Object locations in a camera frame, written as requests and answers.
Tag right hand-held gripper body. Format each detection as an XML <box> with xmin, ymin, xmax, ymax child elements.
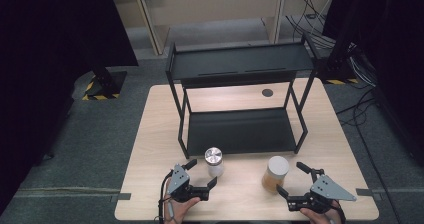
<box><xmin>286</xmin><ymin>168</ymin><xmax>358</xmax><ymax>215</ymax></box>

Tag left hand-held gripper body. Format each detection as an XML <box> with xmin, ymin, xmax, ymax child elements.
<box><xmin>165</xmin><ymin>163</ymin><xmax>211</xmax><ymax>204</ymax></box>

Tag brown-filled jar with white lid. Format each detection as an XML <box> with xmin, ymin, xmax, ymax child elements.
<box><xmin>261</xmin><ymin>155</ymin><xmax>290</xmax><ymax>194</ymax></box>

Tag glass jar with metal lid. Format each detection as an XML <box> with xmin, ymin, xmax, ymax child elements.
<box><xmin>204</xmin><ymin>146</ymin><xmax>225</xmax><ymax>178</ymax></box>

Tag black two-tier metal rack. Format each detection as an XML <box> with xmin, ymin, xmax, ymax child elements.
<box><xmin>165</xmin><ymin>33</ymin><xmax>323</xmax><ymax>160</ymax></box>

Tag person's left hand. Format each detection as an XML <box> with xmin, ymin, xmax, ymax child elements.
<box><xmin>162</xmin><ymin>193</ymin><xmax>202</xmax><ymax>224</ymax></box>

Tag person's right hand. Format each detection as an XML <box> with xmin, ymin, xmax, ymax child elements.
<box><xmin>299</xmin><ymin>201</ymin><xmax>345</xmax><ymax>224</ymax></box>

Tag grey tape strip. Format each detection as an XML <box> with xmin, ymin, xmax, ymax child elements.
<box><xmin>110</xmin><ymin>192</ymin><xmax>132</xmax><ymax>203</ymax></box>
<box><xmin>355</xmin><ymin>187</ymin><xmax>383</xmax><ymax>202</ymax></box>

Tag stand base with hazard tape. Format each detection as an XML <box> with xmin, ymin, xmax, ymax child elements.
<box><xmin>82</xmin><ymin>71</ymin><xmax>128</xmax><ymax>102</ymax></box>
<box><xmin>324</xmin><ymin>55</ymin><xmax>359</xmax><ymax>86</ymax></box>

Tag black curtain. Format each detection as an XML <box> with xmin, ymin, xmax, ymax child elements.
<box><xmin>323</xmin><ymin>0</ymin><xmax>424</xmax><ymax>165</ymax></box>
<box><xmin>0</xmin><ymin>0</ymin><xmax>139</xmax><ymax>215</ymax></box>

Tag left hand-held gripper cable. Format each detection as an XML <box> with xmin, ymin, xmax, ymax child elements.
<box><xmin>157</xmin><ymin>170</ymin><xmax>175</xmax><ymax>224</ymax></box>

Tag hand-held gripper cable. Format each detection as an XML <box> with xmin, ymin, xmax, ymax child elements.
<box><xmin>157</xmin><ymin>170</ymin><xmax>175</xmax><ymax>224</ymax></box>
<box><xmin>333</xmin><ymin>200</ymin><xmax>348</xmax><ymax>224</ymax></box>

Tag right hand-held gripper cable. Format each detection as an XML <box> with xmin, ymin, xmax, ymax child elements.
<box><xmin>333</xmin><ymin>200</ymin><xmax>348</xmax><ymax>224</ymax></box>

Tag black floor cables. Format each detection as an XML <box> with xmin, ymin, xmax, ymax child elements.
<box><xmin>334</xmin><ymin>87</ymin><xmax>404</xmax><ymax>224</ymax></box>

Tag bundle of black cables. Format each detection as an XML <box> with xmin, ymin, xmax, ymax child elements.
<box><xmin>285</xmin><ymin>0</ymin><xmax>378</xmax><ymax>88</ymax></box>

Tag beige wooden frame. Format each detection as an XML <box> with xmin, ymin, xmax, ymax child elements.
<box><xmin>107</xmin><ymin>0</ymin><xmax>288</xmax><ymax>56</ymax></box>

